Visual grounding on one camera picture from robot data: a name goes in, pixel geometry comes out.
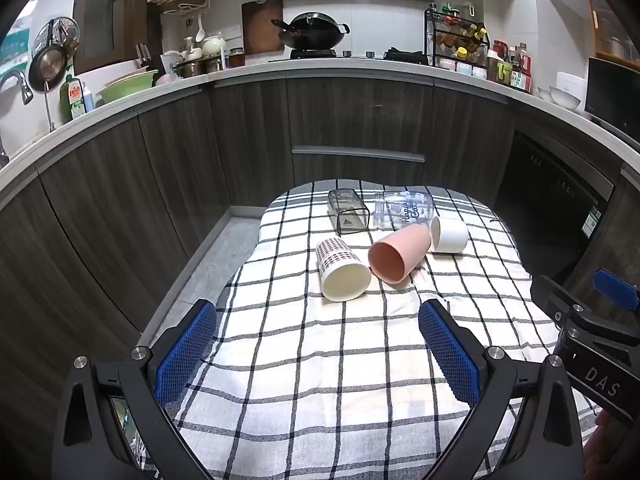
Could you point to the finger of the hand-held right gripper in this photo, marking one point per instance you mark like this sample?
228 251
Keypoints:
552 292
616 290

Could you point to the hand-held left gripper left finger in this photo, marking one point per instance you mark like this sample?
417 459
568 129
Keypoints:
186 350

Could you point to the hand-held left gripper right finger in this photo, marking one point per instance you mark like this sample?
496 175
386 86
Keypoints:
450 350

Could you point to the pink cup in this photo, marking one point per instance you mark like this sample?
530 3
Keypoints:
395 255

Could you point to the plain white cup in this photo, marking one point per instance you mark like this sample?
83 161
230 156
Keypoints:
450 236

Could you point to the white cup with dotted print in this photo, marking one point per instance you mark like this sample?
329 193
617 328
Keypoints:
342 272

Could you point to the clear printed plastic cup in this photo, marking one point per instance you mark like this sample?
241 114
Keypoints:
400 207

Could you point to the grey transparent square cup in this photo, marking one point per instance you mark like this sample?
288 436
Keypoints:
347 210

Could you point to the person's right hand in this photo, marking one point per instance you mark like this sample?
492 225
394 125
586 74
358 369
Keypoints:
602 447

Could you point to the black built-in dishwasher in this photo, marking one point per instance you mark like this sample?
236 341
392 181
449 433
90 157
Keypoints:
555 200

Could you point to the black and white checked cloth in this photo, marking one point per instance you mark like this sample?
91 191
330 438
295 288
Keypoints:
300 360

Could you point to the black microwave oven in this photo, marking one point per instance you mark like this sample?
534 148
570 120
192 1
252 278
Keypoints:
612 95

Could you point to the white bowl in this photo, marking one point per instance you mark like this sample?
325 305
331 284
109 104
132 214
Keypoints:
565 97

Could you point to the white rice cooker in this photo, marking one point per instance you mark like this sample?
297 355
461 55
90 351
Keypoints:
572 82

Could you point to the green plastic basin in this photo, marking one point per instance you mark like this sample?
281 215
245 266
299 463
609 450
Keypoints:
125 89

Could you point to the white spray bottle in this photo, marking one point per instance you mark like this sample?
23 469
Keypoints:
88 100

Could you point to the black spice rack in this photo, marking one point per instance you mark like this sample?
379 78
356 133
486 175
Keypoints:
457 40

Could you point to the green dish soap bottle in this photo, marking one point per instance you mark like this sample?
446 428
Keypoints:
74 100

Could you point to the steel pot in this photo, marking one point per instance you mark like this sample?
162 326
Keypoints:
192 67

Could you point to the brown glass jar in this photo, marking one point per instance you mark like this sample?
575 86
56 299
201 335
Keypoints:
237 58

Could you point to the knife set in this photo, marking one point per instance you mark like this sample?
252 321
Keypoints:
144 55

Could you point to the white teapot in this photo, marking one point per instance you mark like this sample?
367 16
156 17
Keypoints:
214 46

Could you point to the hanging frying pan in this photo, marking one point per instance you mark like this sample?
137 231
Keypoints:
47 67

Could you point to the chrome faucet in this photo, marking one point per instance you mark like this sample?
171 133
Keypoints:
17 82

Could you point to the white ladle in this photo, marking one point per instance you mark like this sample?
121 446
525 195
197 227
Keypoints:
200 32

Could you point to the black gas stove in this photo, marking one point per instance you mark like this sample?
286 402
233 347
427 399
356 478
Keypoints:
320 55

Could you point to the brown cutting board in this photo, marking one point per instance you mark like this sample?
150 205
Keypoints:
262 27

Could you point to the round metal strainer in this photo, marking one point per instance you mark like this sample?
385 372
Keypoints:
62 35

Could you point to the black wok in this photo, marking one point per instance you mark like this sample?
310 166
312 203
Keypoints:
312 30

